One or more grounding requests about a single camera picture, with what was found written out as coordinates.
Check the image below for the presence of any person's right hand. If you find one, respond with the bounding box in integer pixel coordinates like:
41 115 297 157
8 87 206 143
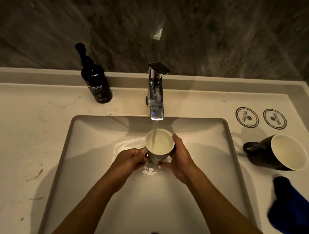
158 134 199 186

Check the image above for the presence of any person's left hand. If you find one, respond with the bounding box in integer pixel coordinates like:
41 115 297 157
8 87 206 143
108 148 148 193

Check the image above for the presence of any black mug with white inside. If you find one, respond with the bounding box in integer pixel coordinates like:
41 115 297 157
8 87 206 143
144 128 175 164
243 134 309 171

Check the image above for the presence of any person's left forearm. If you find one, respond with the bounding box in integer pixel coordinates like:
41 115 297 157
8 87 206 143
51 169 126 234

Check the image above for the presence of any person's right forearm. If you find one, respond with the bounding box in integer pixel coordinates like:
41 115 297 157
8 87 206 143
186 165 263 234

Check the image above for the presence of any white rectangular sink basin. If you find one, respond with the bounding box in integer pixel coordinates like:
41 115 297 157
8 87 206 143
38 115 257 234

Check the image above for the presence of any chrome sink faucet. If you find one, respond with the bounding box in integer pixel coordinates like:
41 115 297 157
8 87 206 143
145 62 171 121

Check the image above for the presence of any round white paper coaster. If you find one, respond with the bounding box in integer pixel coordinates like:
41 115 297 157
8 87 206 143
263 109 287 130
235 107 259 129

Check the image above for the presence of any black hand wash pump bottle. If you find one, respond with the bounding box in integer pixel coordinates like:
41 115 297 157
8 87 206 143
75 43 113 104

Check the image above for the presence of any dark blue cloth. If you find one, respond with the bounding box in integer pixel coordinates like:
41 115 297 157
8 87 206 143
267 176 309 234

